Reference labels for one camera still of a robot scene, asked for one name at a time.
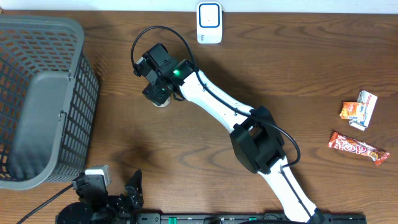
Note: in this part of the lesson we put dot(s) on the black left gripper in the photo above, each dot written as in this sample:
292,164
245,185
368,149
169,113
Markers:
125,210

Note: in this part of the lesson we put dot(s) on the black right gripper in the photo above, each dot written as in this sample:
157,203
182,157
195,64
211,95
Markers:
152,91

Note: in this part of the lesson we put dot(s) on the green lid jar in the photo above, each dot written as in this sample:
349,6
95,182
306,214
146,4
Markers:
164,104

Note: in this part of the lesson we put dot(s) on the red chocolate bar wrapper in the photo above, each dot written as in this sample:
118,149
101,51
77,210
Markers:
344,143

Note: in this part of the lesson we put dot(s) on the orange small carton box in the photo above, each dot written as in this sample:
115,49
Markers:
353,111

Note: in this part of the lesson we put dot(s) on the white Panadol medicine box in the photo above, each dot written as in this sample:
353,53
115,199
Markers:
369,101

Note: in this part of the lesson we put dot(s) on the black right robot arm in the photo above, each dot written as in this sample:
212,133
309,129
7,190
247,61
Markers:
256,139

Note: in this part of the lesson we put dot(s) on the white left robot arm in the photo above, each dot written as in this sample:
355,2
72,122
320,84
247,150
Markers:
81,213

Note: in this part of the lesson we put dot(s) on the dark grey plastic basket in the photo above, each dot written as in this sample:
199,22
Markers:
49,94

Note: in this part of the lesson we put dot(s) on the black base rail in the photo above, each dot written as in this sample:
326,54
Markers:
156,218

